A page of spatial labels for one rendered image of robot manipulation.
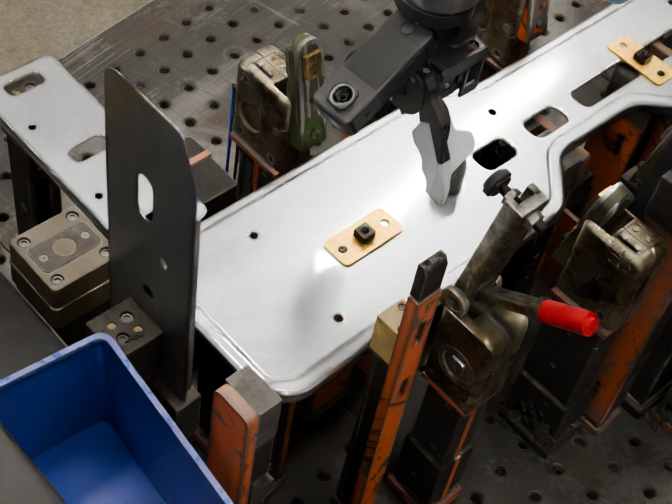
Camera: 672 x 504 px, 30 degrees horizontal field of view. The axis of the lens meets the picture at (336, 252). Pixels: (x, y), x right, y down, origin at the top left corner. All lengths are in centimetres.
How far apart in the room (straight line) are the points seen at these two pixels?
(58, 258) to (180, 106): 68
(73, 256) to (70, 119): 24
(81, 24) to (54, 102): 160
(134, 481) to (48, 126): 45
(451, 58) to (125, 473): 46
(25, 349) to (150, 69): 79
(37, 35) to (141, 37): 107
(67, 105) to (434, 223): 42
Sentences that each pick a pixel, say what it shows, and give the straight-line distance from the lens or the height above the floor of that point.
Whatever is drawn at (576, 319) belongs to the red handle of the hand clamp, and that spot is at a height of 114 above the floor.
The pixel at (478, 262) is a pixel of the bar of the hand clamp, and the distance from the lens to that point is 114.
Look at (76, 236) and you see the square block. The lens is 120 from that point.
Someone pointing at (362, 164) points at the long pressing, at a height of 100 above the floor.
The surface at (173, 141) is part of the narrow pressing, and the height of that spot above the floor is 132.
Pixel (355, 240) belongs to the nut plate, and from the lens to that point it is 129.
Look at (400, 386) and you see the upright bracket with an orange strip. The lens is 118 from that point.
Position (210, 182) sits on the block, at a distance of 135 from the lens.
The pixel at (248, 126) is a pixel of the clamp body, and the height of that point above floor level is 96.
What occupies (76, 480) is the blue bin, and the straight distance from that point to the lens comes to 109.
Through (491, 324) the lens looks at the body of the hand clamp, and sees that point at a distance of 120.
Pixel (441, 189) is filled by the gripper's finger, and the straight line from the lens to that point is 117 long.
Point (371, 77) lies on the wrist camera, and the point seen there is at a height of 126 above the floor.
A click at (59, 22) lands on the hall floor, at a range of 301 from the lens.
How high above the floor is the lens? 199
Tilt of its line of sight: 51 degrees down
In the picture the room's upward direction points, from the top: 11 degrees clockwise
